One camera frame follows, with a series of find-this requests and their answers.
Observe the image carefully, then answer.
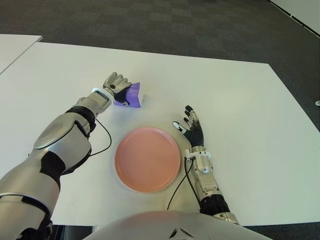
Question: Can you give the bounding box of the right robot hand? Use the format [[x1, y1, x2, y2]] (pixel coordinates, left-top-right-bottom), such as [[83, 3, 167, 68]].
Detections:
[[171, 104, 206, 149]]

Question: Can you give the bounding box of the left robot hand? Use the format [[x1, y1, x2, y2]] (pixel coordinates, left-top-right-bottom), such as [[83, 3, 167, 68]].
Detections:
[[102, 71, 133, 107]]

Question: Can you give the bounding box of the purple tissue paper pack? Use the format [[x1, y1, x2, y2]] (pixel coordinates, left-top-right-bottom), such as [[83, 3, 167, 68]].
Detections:
[[112, 81, 146, 109]]

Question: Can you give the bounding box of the pink round plate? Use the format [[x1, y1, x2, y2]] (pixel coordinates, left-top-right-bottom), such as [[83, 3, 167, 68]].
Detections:
[[114, 126, 182, 193]]

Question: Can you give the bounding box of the silver robot torso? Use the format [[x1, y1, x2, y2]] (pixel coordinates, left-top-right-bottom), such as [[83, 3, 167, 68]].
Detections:
[[86, 210, 273, 240]]

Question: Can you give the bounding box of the white side table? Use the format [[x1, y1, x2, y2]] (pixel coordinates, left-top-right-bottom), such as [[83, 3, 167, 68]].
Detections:
[[0, 34, 43, 75]]

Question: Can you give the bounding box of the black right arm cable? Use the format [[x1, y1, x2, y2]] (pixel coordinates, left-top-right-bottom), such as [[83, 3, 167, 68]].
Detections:
[[166, 157, 201, 211]]

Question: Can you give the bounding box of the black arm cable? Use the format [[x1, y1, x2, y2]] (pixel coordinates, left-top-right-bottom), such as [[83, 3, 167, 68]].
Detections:
[[89, 118, 113, 158], [166, 157, 201, 211]]

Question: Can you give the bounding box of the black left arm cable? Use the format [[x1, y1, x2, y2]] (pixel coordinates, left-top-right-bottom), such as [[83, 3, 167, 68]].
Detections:
[[89, 118, 113, 158]]

